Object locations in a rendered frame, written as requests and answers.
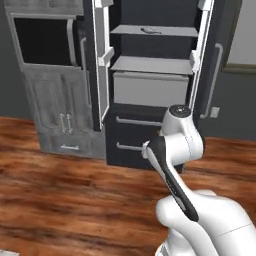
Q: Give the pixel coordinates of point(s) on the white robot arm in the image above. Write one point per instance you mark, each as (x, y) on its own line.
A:
(213, 226)

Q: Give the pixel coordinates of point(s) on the grey fridge shelf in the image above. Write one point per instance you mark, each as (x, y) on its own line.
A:
(173, 31)
(150, 64)

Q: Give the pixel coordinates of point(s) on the black fridge door white lining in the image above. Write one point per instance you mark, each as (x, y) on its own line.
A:
(210, 66)
(89, 66)

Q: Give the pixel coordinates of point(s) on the black fridge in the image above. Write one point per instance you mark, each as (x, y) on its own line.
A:
(153, 46)

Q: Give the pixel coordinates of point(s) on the grey fish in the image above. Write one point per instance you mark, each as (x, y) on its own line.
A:
(150, 30)

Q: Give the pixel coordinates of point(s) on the black freezer drawer front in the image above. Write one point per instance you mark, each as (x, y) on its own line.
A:
(126, 158)
(133, 111)

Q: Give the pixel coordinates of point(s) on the grey wooden cabinet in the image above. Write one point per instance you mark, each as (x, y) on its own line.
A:
(46, 96)

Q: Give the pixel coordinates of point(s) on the grey overhead cabinet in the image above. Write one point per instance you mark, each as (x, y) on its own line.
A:
(33, 5)

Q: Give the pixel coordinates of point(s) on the white wall outlet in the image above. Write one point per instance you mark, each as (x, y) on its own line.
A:
(214, 112)

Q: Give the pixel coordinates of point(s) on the grey wall oven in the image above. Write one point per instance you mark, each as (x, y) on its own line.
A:
(40, 40)

